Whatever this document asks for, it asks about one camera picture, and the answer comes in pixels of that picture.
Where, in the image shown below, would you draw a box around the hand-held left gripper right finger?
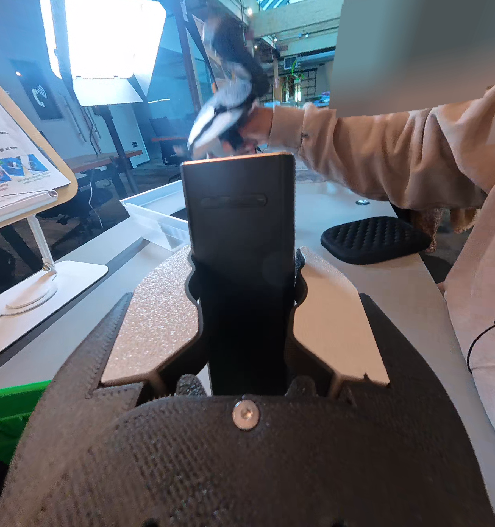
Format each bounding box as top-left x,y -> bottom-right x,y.
286,245 -> 391,397

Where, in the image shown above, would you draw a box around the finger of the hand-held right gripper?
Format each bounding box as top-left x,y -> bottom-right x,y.
197,108 -> 253,160
188,101 -> 232,156

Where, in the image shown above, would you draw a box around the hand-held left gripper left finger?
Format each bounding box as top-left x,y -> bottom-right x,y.
99,245 -> 210,394

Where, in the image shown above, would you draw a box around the black usb hub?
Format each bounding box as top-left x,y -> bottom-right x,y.
180,152 -> 297,397

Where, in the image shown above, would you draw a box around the green plastic bin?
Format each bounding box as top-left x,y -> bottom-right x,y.
0,381 -> 53,466

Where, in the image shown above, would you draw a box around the person's right forearm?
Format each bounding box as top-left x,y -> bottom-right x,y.
270,74 -> 495,211

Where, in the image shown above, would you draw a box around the person's right hand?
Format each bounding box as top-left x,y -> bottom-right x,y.
237,106 -> 275,152

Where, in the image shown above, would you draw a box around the black wrist rest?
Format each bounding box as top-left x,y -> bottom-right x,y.
320,216 -> 432,266

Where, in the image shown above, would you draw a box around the wooden table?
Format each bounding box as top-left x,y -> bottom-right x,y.
64,149 -> 144,174

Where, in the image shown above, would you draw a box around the clear plastic bin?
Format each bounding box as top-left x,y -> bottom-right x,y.
120,178 -> 216,253

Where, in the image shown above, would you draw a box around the softbox studio light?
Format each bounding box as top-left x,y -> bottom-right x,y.
39,0 -> 168,194

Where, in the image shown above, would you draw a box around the brown patterned cloth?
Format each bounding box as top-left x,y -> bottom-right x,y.
412,206 -> 477,254

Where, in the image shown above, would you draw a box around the phone symbol sign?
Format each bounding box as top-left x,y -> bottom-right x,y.
10,60 -> 65,122

